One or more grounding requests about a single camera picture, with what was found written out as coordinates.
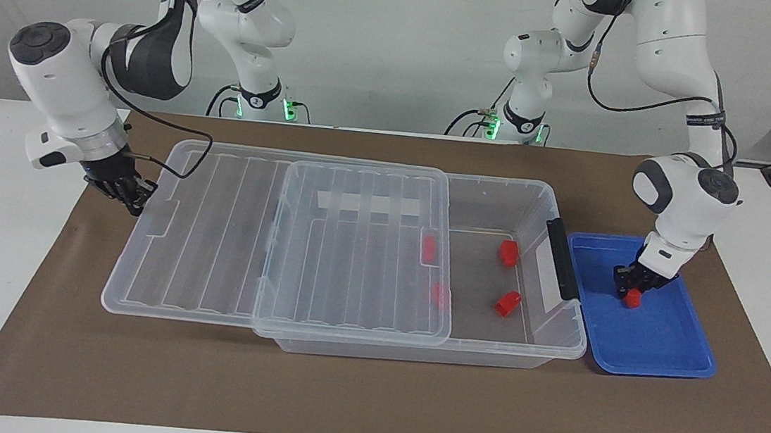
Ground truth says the clear ribbed plastic lid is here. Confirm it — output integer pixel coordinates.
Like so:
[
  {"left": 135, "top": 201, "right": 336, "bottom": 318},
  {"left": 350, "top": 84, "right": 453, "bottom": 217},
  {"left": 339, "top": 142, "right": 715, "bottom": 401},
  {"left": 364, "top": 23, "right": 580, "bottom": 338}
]
[{"left": 99, "top": 132, "right": 468, "bottom": 351}]

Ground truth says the blue plastic tray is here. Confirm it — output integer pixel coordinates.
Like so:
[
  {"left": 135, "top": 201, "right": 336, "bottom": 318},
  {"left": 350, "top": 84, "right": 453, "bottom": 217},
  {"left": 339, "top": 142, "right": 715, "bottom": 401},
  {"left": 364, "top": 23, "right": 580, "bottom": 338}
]
[{"left": 555, "top": 229, "right": 729, "bottom": 384}]

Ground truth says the clear plastic storage box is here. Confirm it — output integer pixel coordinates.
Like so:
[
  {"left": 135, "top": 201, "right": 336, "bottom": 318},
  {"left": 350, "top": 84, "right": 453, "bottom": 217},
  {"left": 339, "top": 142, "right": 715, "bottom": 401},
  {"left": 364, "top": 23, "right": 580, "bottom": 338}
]
[{"left": 249, "top": 154, "right": 603, "bottom": 382}]

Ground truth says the brown paper table mat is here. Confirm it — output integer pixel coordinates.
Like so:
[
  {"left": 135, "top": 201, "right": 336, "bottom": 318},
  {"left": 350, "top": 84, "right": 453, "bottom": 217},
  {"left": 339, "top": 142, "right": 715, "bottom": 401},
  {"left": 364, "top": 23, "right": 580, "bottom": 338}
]
[{"left": 0, "top": 93, "right": 771, "bottom": 433}]

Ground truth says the black box latch handle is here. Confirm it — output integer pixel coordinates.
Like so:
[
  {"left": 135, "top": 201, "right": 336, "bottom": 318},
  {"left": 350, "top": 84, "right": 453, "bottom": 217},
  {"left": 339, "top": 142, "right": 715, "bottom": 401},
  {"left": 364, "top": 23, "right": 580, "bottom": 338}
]
[{"left": 539, "top": 217, "right": 588, "bottom": 303}]

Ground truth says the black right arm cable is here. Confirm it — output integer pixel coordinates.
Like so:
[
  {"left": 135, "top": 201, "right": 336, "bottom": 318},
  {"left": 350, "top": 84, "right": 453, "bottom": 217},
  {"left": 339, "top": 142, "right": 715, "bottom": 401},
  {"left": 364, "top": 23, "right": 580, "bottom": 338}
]
[{"left": 89, "top": 0, "right": 229, "bottom": 182}]

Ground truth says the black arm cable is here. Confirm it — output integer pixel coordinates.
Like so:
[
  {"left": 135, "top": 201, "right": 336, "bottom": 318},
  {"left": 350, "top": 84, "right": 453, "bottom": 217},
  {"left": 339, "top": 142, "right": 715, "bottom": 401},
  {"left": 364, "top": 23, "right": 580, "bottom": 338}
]
[
  {"left": 579, "top": 0, "right": 753, "bottom": 170},
  {"left": 89, "top": 0, "right": 229, "bottom": 182}
]

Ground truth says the black base cable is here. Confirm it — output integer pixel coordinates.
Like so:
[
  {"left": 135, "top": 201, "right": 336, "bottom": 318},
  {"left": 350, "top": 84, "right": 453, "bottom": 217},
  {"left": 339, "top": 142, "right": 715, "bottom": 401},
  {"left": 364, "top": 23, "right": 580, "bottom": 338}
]
[
  {"left": 206, "top": 82, "right": 241, "bottom": 120},
  {"left": 444, "top": 102, "right": 504, "bottom": 142}
]

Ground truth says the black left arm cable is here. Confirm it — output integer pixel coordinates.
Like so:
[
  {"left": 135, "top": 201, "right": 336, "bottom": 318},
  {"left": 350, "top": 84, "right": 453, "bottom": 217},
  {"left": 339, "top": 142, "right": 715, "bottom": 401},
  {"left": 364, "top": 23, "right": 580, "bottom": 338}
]
[{"left": 579, "top": 0, "right": 753, "bottom": 170}]

